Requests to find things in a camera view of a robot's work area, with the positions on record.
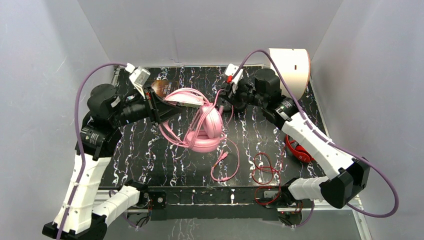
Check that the red and black headphones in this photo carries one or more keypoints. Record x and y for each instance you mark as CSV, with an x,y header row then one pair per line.
x,y
297,150

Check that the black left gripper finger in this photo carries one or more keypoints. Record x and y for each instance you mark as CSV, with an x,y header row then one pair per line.
x,y
165,111
158,92

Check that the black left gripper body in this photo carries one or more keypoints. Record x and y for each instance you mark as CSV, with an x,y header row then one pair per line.
x,y
152,105

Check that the black on-ear headphones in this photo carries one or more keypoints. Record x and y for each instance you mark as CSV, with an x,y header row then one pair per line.
x,y
225,108

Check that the dark paperback book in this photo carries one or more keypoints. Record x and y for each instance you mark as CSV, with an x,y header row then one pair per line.
x,y
167,85

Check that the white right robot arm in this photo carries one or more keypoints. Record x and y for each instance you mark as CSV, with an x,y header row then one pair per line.
x,y
346,175

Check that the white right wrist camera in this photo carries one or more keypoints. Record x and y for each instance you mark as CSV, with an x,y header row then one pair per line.
x,y
233,75

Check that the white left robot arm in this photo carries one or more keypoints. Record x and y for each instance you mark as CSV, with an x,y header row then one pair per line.
x,y
79,218

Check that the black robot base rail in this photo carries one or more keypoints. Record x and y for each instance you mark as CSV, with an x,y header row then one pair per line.
x,y
214,202

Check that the white cylindrical container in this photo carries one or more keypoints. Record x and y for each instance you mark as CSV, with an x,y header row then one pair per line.
x,y
294,66

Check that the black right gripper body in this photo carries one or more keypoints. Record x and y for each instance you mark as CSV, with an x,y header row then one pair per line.
x,y
244,94

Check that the pink over-ear headphones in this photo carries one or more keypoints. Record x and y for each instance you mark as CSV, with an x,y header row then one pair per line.
x,y
204,132

